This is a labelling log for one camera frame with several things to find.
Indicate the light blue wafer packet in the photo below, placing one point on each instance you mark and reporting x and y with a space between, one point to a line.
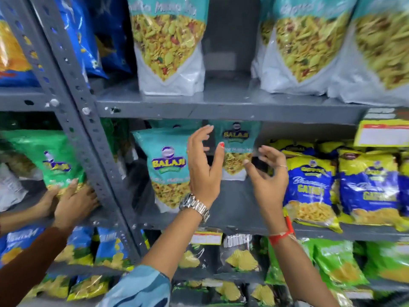
14 244
111 249
78 246

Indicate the person's right hand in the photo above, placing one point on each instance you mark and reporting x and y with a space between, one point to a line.
271 188

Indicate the person's left hand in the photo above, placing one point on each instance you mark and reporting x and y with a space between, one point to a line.
199 175

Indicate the person's right thumb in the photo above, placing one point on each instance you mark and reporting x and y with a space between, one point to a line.
251 171

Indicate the bright green snack packet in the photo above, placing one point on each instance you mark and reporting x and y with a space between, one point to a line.
388 262
274 268
340 265

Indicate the person's left thumb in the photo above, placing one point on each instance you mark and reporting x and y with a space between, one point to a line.
218 159

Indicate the yellow shelf price label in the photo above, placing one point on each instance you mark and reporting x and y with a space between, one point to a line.
206 238
383 134

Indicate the person's right forearm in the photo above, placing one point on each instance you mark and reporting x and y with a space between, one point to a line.
300 271

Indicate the dark blue chips packet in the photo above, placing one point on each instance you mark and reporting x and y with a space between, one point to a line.
111 31

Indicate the yellow wafer packet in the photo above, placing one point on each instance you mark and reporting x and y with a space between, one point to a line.
88 287
51 286

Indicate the silver metal wristwatch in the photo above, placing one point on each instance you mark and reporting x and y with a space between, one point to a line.
195 205

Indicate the blue yellow snack packet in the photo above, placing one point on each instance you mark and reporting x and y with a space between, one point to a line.
370 188
311 195
294 147
332 147
405 185

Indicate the grey perforated rack upright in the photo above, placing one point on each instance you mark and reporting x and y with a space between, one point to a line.
76 124

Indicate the blue orange chips packet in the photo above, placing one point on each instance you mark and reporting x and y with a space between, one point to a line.
12 57

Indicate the black chips packet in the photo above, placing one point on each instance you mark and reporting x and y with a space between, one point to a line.
195 257
228 292
239 255
190 295
263 295

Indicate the person's left forearm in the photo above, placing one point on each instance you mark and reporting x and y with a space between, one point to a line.
169 249

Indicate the teal snack mix packet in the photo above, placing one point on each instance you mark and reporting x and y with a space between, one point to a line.
167 44
300 47
236 137
167 166
377 54

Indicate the white snack packet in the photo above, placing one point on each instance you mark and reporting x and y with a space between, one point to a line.
11 188

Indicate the another person's forearm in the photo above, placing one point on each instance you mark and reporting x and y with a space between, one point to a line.
17 220
28 262

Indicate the grey metal shelf board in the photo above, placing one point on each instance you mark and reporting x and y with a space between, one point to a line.
22 99
230 102
236 204

